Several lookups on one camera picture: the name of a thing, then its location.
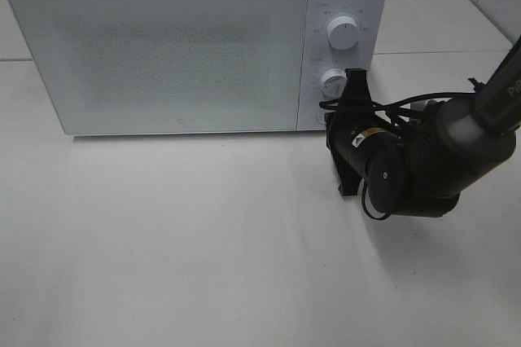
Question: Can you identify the white microwave door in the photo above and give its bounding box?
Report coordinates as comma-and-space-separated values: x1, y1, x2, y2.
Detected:
9, 0, 305, 135

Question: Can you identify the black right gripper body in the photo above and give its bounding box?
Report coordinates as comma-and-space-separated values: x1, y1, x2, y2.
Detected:
325, 98, 391, 196

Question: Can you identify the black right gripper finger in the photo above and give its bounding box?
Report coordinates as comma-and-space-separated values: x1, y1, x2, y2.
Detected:
340, 68, 372, 105

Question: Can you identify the white microwave knob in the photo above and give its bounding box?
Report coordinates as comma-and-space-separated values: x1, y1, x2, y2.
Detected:
319, 68, 347, 99
326, 15, 360, 51

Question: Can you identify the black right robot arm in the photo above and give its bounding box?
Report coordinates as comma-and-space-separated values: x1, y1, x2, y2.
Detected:
320, 44, 520, 221

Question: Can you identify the round door release button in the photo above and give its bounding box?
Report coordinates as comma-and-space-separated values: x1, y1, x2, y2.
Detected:
316, 108, 326, 125

